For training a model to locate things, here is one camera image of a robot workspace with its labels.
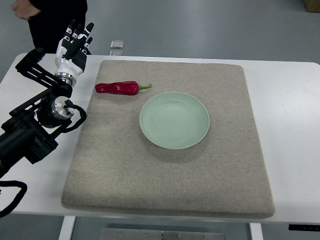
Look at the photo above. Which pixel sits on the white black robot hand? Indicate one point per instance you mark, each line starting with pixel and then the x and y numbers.
pixel 72 51

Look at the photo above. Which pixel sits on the person's bare hand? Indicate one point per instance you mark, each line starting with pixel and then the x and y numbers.
pixel 24 9

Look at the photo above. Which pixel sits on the red chili pepper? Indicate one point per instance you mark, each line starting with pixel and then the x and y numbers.
pixel 127 88

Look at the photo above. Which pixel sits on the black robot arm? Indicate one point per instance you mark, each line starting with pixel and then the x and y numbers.
pixel 33 126

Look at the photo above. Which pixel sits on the pale green plate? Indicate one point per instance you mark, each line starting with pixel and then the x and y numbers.
pixel 174 120

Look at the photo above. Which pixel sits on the person's dark trousers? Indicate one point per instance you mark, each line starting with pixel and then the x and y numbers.
pixel 48 27

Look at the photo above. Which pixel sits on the beige fabric mat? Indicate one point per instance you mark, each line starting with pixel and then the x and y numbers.
pixel 116 169

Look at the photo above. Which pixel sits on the white table leg left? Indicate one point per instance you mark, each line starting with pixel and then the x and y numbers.
pixel 67 228

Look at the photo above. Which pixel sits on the white table leg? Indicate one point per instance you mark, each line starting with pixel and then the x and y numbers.
pixel 67 228
pixel 256 231

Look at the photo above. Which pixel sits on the cardboard box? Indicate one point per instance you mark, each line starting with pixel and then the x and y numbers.
pixel 312 6

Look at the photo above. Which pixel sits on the white table leg right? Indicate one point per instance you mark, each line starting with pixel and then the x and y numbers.
pixel 256 231

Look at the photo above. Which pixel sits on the black table control panel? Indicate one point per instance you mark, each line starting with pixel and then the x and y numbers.
pixel 304 227

